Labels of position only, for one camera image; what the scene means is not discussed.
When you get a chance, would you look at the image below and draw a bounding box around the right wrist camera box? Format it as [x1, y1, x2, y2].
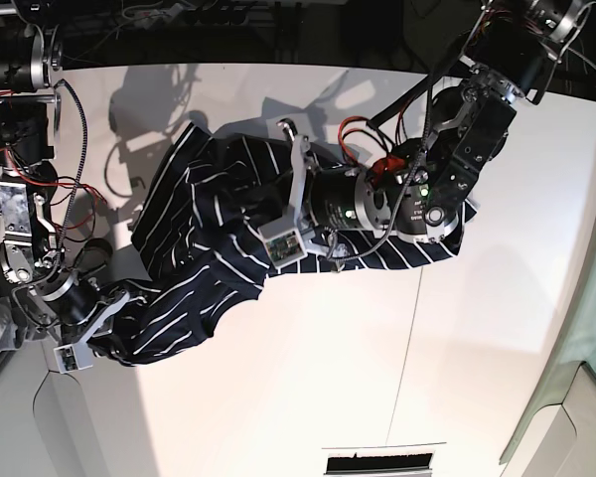
[54, 341, 94, 374]

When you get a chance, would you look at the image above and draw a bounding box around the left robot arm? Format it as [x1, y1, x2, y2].
[259, 1, 592, 268]

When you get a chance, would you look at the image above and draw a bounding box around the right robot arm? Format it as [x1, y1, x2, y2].
[0, 24, 145, 357]

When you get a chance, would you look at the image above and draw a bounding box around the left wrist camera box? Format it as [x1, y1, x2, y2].
[258, 217, 307, 269]

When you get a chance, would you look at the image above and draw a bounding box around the navy white striped t-shirt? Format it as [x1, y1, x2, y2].
[91, 123, 481, 368]

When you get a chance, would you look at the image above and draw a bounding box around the table cable slot opening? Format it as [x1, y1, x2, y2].
[323, 442, 446, 476]

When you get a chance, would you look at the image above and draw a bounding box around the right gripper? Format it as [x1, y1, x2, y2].
[39, 277, 147, 348]

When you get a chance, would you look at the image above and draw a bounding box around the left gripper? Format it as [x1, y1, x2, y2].
[278, 118, 407, 268]

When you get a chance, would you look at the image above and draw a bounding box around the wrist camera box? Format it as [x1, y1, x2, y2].
[54, 341, 94, 374]
[258, 217, 307, 269]

